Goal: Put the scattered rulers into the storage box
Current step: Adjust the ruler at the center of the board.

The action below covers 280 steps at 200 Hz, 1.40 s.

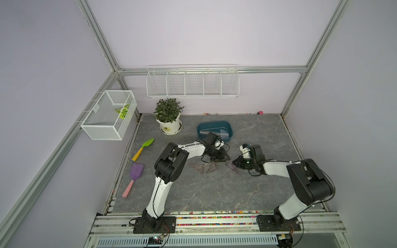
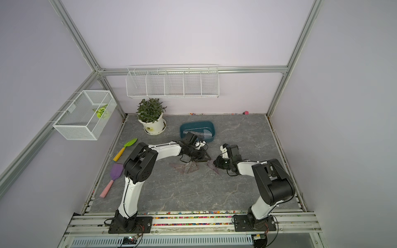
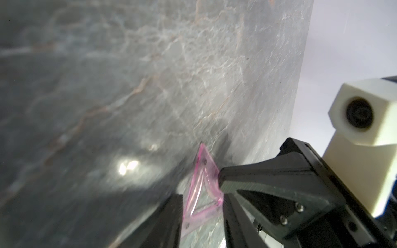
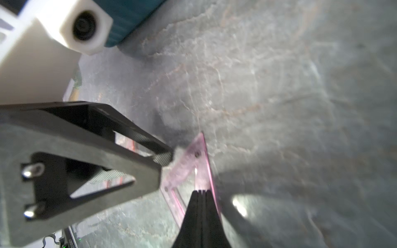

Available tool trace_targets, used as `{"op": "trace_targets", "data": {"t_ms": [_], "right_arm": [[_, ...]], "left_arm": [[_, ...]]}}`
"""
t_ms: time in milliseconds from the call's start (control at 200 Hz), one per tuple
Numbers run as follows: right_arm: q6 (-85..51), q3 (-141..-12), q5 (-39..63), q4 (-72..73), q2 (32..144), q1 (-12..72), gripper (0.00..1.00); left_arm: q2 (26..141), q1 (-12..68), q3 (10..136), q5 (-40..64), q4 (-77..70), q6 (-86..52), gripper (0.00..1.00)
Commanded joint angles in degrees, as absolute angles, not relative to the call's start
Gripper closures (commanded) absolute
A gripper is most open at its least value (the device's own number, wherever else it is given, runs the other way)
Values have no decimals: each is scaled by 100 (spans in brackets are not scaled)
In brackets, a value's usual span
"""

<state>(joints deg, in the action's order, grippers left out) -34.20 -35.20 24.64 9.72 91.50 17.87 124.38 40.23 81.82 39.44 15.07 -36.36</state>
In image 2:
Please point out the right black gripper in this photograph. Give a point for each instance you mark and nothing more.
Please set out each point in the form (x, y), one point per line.
(218, 163)

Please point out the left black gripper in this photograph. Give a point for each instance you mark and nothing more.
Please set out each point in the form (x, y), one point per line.
(201, 157)

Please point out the pink long triangle ruler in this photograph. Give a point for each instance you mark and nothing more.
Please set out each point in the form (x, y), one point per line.
(180, 168)

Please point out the clear straight ruler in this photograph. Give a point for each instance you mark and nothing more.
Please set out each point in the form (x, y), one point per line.
(198, 133)

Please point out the pink small triangle ruler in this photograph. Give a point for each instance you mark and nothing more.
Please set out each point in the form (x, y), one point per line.
(191, 167)

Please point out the blue protractor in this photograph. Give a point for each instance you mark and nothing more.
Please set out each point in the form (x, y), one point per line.
(207, 134)

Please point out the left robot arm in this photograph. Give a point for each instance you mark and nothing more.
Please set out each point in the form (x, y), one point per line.
(141, 162)

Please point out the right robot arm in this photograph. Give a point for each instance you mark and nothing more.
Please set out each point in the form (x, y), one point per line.
(274, 184)

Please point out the teal plastic storage box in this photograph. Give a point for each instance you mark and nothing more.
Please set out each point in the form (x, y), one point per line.
(199, 125)

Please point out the potted green plant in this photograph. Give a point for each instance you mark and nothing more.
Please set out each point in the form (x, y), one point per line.
(150, 114)

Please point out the green yellow toy shovel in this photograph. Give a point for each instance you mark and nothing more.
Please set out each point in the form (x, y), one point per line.
(120, 153)

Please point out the purple pink toy spatula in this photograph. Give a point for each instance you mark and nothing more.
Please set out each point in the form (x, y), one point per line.
(115, 173)

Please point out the green toy in basket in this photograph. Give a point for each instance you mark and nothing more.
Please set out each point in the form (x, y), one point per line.
(102, 112)

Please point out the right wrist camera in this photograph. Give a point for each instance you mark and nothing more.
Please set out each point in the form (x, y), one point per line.
(224, 151)

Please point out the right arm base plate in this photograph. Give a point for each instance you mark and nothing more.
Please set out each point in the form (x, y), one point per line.
(254, 223)

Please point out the white wire wall shelf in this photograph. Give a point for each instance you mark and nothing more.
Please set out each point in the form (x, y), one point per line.
(173, 81)

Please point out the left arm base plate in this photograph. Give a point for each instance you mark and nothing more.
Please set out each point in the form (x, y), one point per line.
(133, 225)

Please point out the aluminium rail front frame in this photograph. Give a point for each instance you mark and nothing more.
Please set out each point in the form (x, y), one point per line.
(196, 229)

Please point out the white wire side basket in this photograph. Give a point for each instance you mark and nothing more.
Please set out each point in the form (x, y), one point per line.
(79, 122)

